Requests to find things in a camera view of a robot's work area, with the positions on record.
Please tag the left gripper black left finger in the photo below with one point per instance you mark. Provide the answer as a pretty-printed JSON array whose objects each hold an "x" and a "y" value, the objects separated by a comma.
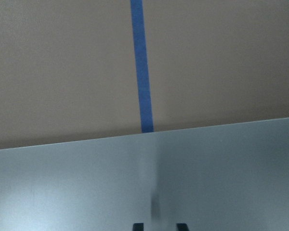
[{"x": 138, "y": 227}]

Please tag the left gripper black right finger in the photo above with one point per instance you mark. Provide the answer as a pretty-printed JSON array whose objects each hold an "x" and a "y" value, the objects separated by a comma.
[{"x": 182, "y": 227}]

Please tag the grey closed laptop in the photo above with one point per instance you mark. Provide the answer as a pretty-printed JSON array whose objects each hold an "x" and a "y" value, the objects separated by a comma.
[{"x": 222, "y": 178}]

